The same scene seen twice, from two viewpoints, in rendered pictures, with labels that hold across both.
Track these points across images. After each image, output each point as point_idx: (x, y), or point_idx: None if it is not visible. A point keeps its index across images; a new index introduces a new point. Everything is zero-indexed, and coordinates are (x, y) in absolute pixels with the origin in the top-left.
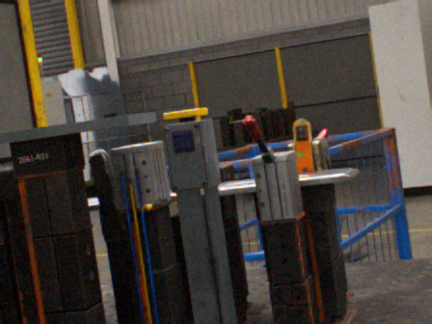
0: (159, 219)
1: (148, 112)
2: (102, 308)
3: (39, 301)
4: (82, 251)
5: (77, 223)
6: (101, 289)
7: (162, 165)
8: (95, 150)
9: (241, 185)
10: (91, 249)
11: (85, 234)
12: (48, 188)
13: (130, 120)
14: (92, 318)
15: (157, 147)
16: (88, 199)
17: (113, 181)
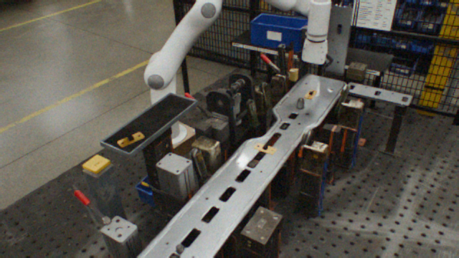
0: (167, 197)
1: (120, 150)
2: (163, 196)
3: None
4: (149, 171)
5: (147, 161)
6: (410, 237)
7: (173, 182)
8: (194, 149)
9: (162, 230)
10: (157, 175)
11: (153, 168)
12: None
13: (102, 144)
14: (154, 193)
15: (168, 173)
16: (266, 171)
17: (196, 168)
